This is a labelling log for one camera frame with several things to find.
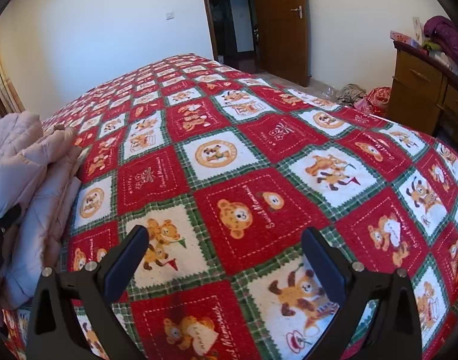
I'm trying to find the light pink quilted puffer jacket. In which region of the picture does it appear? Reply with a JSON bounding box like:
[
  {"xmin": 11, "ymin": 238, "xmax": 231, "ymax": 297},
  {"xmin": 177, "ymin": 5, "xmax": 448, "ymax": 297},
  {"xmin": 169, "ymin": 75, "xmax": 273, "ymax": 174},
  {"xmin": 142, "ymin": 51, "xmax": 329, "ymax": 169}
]
[{"xmin": 0, "ymin": 111, "xmax": 83, "ymax": 310}]

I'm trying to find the beige patterned left curtain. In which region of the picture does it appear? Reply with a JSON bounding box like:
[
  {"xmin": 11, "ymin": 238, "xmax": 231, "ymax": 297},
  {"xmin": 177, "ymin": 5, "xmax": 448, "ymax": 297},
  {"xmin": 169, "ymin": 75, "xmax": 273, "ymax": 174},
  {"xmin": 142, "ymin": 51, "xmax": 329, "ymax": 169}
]
[{"xmin": 0, "ymin": 54, "xmax": 25, "ymax": 116}]

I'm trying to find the red patchwork bear bedspread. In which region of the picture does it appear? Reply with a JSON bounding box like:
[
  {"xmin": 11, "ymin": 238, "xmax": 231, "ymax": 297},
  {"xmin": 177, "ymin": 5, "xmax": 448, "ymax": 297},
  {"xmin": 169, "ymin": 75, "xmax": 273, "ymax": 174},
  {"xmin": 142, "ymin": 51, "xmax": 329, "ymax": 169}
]
[{"xmin": 1, "ymin": 53, "xmax": 458, "ymax": 360}]

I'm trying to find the grey cloth pile on floor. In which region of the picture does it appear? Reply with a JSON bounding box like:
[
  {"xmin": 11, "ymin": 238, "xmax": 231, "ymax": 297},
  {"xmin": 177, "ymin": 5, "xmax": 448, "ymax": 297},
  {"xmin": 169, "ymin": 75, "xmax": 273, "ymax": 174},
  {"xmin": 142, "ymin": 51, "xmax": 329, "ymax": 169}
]
[{"xmin": 336, "ymin": 84, "xmax": 366, "ymax": 107}]

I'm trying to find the brown wooden dresser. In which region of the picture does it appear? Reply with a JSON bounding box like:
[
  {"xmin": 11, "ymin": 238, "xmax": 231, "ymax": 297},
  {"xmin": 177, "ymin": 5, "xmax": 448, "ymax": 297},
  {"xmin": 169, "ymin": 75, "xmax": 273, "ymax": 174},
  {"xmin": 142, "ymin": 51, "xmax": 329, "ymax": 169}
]
[{"xmin": 386, "ymin": 41, "xmax": 458, "ymax": 149}]

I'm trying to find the red box on dresser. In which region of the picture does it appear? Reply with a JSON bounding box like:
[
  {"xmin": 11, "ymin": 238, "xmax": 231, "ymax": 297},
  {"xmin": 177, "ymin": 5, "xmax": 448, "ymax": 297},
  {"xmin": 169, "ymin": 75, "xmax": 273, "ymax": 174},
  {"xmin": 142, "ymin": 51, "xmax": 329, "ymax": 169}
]
[{"xmin": 390, "ymin": 31, "xmax": 420, "ymax": 49}]

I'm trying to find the purple jacket on dresser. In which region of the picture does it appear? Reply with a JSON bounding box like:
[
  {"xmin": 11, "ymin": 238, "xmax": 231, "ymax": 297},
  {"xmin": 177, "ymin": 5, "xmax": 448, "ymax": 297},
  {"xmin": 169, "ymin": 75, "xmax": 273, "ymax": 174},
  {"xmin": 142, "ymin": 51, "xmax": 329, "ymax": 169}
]
[{"xmin": 423, "ymin": 16, "xmax": 458, "ymax": 64}]

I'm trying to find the brown wooden door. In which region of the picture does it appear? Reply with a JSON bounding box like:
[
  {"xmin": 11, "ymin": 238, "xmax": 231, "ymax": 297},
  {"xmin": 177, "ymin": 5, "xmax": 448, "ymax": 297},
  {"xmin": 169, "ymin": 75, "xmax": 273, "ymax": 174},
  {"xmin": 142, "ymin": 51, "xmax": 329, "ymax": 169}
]
[{"xmin": 254, "ymin": 0, "xmax": 309, "ymax": 86}]

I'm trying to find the white wall switch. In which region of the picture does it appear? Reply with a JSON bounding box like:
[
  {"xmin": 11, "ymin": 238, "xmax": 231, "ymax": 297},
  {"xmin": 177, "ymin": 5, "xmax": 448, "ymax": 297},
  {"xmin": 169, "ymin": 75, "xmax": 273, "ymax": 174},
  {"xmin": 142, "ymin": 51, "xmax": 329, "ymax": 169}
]
[{"xmin": 165, "ymin": 11, "xmax": 175, "ymax": 20}]

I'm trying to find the silver door handle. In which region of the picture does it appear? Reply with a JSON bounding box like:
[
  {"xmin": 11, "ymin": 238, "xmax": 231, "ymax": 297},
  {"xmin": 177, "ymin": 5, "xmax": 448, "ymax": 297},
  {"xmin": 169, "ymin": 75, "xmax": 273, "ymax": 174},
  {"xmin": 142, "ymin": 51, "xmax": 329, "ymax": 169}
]
[{"xmin": 291, "ymin": 6, "xmax": 303, "ymax": 19}]

